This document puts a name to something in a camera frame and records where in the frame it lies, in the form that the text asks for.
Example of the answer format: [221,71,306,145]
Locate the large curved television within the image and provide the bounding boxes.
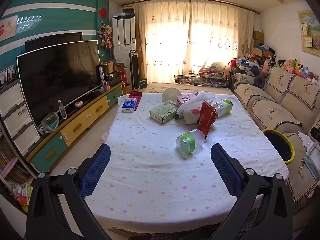
[17,40,102,127]

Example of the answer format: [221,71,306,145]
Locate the hanging flower decoration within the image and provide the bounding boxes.
[97,22,113,50]

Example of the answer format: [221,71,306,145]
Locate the glass bowl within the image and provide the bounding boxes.
[40,112,60,133]

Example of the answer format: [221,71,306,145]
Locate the framed photos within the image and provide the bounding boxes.
[0,65,15,85]

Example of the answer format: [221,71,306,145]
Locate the white standing air conditioner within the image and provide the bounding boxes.
[112,15,137,84]

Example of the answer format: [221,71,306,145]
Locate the pile of boxes on cabinet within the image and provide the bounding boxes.
[101,59,128,85]

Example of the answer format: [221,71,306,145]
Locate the white papers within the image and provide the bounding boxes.
[299,131,320,150]

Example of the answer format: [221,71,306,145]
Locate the glass wall ornament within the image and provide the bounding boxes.
[16,15,42,33]

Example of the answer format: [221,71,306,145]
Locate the row of plush toys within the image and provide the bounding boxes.
[260,55,320,87]

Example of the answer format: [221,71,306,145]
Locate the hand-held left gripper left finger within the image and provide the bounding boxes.
[26,144,112,240]

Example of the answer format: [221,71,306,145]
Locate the cream embroidered curtain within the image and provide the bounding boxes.
[135,0,255,88]

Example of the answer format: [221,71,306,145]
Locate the black cylindrical tube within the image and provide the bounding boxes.
[96,64,105,88]

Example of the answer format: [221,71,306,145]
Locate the cartoon wall picture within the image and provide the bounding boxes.
[0,15,18,42]

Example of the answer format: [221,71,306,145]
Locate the yellow and green television cabinet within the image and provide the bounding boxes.
[25,81,124,174]

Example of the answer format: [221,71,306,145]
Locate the small black television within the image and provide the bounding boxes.
[25,32,83,53]

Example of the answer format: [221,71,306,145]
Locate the clear water bottle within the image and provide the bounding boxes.
[58,100,68,120]

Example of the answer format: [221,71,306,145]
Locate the stack of cardboard boxes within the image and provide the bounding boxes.
[253,31,265,55]

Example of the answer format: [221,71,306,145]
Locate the framed landscape painting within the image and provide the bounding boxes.
[297,10,320,55]

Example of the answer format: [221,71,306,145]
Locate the beige sofa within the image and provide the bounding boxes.
[232,66,320,230]

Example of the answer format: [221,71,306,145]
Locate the red flat box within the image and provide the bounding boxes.
[128,92,143,111]

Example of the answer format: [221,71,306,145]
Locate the green cardboard box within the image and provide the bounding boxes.
[149,100,178,124]

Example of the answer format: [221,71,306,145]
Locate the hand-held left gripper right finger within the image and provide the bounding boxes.
[210,144,293,240]

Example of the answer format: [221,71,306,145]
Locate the red snack bag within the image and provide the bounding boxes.
[198,101,218,138]

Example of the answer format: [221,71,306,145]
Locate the white carton with pink dots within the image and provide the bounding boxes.
[183,104,203,125]

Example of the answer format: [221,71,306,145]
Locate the shelf of books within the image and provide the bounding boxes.
[0,132,34,213]

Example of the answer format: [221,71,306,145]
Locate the clear plastic bag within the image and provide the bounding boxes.
[304,142,320,180]

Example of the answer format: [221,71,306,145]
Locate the clear bottle with green cap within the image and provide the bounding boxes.
[176,129,207,155]
[211,99,233,117]

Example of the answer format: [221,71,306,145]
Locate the blue star-print bag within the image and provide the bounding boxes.
[236,57,259,70]

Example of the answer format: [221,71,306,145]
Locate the white tissue paper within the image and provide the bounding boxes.
[178,92,216,110]

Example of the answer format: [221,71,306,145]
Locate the round white paper plate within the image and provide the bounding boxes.
[162,87,182,103]

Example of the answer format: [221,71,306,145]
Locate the white plastic drawer unit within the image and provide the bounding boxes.
[0,79,42,157]

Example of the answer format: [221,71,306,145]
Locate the black and white tower fan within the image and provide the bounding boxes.
[129,49,140,92]

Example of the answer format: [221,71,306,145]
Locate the blue tissue pack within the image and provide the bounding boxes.
[122,98,137,112]

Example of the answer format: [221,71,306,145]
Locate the yellow-rimmed black trash bin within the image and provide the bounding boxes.
[262,129,295,165]

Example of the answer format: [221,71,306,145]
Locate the pink strawberry milk carton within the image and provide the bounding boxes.
[176,92,200,107]

